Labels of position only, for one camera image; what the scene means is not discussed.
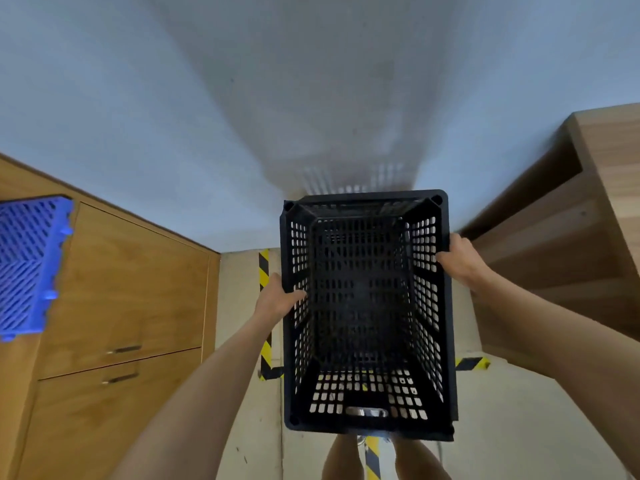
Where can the black perforated plastic crate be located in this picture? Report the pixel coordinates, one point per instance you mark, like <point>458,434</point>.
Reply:
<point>367,314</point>

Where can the person's right hand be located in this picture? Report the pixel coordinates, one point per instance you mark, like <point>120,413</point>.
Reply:
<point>462,262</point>

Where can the person's left thumb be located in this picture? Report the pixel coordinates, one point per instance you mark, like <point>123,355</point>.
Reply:
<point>292,296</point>

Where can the person's right forearm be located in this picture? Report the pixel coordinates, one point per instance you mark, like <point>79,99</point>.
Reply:
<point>562,344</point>

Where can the wooden shelf unit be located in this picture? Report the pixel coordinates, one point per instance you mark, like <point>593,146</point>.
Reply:
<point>565,234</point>

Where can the blue perforated plastic crate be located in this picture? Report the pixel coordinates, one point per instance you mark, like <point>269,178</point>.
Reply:
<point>27,267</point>

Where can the wooden drawer cabinet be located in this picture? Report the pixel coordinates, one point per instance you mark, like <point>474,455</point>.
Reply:
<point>107,334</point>

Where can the person's right thumb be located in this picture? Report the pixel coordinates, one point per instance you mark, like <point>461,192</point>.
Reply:
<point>444,256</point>

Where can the person's legs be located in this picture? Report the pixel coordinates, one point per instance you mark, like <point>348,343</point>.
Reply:
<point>385,459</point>

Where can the person's left forearm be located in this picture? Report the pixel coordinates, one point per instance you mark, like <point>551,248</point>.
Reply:
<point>192,404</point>

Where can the person's left hand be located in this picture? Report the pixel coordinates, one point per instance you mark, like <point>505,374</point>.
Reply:
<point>272,303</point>

